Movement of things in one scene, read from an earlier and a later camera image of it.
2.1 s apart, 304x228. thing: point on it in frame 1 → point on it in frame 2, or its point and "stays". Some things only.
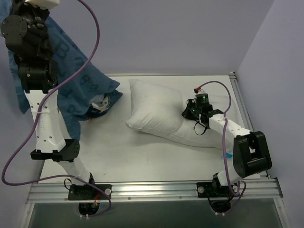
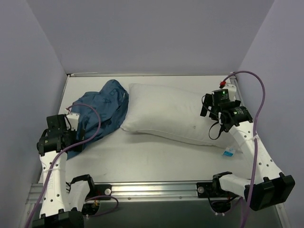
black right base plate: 213,190 stays
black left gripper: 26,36 → 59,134
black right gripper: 188,111 → 205,104
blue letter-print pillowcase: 84,91 → 89,119
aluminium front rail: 59,193 stays
